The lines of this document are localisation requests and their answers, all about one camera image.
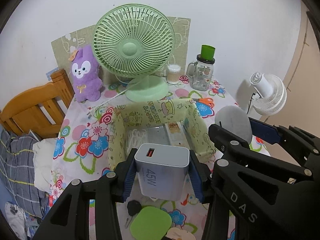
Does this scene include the wooden bed headboard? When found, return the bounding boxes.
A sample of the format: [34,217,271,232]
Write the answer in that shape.
[0,69,75,138]

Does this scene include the cotton swab container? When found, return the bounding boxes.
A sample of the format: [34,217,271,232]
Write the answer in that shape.
[167,64,182,85]

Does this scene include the green rounded square case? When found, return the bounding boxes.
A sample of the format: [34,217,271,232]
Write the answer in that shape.
[130,206,172,240]

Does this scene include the purple plush toy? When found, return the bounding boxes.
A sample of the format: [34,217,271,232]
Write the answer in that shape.
[69,44,105,102]

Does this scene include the blue paper piece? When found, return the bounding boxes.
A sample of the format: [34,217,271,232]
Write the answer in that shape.
[46,68,60,80]

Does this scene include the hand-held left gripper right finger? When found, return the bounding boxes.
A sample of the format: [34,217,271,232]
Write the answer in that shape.
[189,150,229,240]

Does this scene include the white fan cable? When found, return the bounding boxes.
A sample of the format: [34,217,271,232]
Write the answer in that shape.
[89,86,132,112]

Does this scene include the white round container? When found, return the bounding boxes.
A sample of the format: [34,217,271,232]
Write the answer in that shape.
[215,106,253,145]

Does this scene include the glass mug with green lid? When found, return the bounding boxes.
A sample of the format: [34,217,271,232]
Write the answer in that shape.
[187,44,216,92]

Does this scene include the black fan cable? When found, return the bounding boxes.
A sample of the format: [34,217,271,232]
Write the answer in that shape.
[246,92,257,114]

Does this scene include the white pillow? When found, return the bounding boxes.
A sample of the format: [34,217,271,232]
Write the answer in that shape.
[32,137,59,193]

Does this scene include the black key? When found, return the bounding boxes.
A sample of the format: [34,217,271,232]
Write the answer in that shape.
[125,200,143,228]

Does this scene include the green desk fan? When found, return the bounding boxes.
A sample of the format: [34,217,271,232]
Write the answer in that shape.
[92,4,176,102]

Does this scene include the orange scissors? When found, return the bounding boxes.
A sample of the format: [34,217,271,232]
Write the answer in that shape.
[191,97,215,107]

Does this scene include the white and black cloth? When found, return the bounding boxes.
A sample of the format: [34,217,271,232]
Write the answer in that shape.
[4,202,27,240]

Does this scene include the floral tablecloth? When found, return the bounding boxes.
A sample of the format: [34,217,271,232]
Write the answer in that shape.
[49,75,272,240]

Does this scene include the white charger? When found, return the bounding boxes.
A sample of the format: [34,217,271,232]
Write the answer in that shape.
[134,143,190,202]

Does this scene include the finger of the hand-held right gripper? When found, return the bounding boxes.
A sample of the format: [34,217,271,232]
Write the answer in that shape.
[247,117,320,165]
[208,123,270,160]

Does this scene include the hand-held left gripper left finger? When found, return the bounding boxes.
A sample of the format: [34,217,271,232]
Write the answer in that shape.
[37,148,138,240]

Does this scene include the grey plaid bedding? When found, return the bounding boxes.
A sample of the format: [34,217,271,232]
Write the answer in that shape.
[0,127,48,218]

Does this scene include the yellow-green cartoon storage box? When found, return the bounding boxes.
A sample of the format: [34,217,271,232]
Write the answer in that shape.
[109,99,217,170]

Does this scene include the white clip fan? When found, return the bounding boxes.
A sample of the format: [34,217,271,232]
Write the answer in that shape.
[249,72,287,116]

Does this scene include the round cartoon print mirror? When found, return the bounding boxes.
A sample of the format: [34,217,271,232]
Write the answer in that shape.
[166,227,198,240]

